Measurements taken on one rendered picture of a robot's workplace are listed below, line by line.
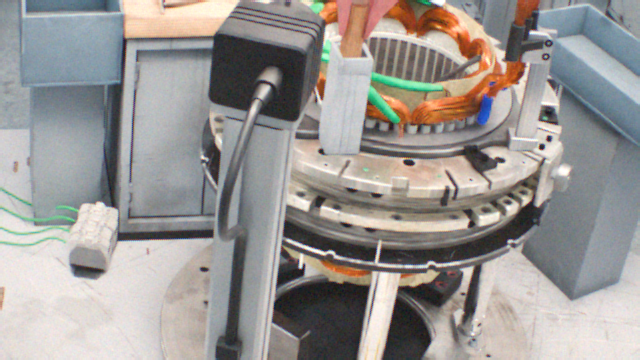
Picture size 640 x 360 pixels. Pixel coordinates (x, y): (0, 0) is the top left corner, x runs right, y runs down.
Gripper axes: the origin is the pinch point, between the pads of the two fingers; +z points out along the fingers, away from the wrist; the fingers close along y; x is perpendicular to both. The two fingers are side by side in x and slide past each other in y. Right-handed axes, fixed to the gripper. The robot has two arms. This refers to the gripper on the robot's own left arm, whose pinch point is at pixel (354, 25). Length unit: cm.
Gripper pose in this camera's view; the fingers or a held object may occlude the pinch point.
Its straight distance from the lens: 100.8
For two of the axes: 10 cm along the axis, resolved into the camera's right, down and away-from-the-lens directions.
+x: -0.2, -6.4, 7.7
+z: -1.6, 7.6, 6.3
